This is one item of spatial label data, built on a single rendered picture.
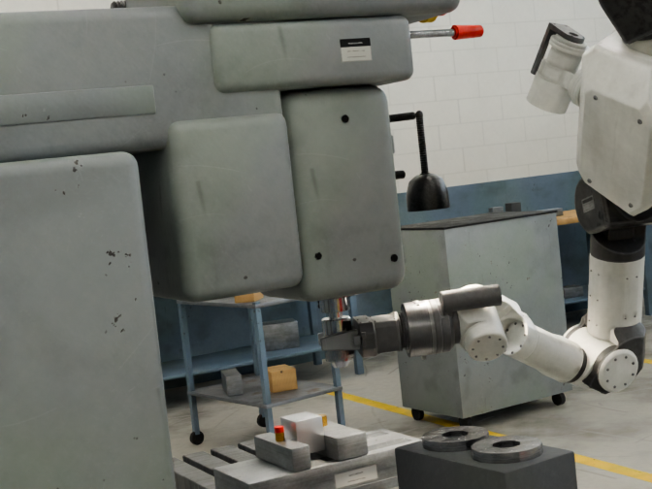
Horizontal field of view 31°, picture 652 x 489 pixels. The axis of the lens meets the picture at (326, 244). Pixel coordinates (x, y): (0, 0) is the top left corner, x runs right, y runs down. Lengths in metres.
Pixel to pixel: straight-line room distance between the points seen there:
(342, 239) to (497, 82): 8.35
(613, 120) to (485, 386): 4.84
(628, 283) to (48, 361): 0.98
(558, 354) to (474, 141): 7.97
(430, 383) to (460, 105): 3.78
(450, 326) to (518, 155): 8.32
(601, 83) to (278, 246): 0.51
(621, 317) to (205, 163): 0.77
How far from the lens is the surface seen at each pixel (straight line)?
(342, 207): 1.80
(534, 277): 6.70
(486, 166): 10.00
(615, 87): 1.72
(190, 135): 1.68
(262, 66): 1.74
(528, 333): 1.97
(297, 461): 2.02
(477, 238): 6.43
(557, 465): 1.53
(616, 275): 2.02
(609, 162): 1.80
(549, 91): 1.89
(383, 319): 1.90
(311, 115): 1.78
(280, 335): 8.42
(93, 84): 1.66
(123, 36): 1.68
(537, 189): 10.29
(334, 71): 1.79
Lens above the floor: 1.52
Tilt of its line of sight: 4 degrees down
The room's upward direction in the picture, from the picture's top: 6 degrees counter-clockwise
